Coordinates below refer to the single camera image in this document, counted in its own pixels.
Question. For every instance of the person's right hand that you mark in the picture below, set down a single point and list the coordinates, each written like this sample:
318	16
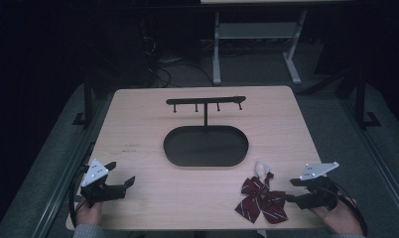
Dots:
341	219

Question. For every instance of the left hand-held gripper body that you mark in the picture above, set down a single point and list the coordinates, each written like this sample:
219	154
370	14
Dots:
98	191

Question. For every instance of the black hook rack with tray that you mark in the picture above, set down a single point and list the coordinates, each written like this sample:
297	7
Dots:
205	147

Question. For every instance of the dark red striped bow tie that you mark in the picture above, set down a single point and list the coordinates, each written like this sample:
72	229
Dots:
261	200

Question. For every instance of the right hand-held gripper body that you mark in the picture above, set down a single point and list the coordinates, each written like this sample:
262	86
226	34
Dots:
320	193

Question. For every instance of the white metal desk frame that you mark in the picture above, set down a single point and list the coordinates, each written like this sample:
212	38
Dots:
255	30

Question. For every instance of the black metal stand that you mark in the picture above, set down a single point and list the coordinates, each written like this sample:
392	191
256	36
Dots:
88	99
361	99

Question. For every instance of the person's left hand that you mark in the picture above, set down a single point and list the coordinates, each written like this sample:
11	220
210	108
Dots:
88	214

